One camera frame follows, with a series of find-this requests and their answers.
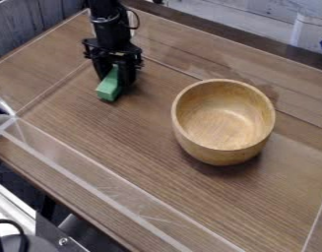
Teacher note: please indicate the green rectangular block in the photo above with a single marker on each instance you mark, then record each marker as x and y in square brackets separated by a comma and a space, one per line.
[109, 88]

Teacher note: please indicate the white container in background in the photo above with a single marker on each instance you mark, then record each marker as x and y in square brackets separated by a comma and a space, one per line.
[307, 33]

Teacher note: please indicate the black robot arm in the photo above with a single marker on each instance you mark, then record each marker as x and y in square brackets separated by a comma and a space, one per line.
[110, 48]

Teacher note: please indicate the grey metal bracket with screw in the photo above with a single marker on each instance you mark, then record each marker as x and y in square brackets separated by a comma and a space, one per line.
[54, 239]

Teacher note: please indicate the clear acrylic barrier wall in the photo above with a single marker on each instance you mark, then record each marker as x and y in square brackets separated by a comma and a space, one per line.
[148, 224]

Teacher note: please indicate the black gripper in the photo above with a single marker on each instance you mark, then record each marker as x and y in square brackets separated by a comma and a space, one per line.
[94, 51]

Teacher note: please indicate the brown wooden bowl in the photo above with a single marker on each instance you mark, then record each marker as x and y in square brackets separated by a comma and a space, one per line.
[224, 119]

